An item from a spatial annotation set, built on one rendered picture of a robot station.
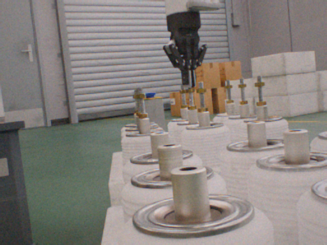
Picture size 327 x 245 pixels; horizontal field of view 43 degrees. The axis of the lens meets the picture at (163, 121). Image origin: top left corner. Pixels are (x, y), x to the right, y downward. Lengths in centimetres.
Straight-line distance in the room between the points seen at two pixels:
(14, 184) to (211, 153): 41
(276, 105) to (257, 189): 332
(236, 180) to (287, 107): 315
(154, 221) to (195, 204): 3
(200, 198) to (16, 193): 70
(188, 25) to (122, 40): 566
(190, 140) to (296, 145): 41
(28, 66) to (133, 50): 164
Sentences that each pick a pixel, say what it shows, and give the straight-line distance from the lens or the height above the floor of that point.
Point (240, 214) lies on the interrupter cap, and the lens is 25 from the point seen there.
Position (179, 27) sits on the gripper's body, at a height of 46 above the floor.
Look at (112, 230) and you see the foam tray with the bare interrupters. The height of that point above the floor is 18.
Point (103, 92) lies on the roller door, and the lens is 633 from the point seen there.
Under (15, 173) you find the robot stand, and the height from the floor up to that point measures 19.
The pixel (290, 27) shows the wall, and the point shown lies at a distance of 750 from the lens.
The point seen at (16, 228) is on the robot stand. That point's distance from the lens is 93.
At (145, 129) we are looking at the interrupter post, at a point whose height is 26.
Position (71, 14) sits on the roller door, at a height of 156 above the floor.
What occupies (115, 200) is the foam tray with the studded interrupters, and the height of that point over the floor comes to 15.
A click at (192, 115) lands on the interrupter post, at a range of 91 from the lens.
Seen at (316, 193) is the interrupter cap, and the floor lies 25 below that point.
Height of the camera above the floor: 33
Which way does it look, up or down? 4 degrees down
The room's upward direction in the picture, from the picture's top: 6 degrees counter-clockwise
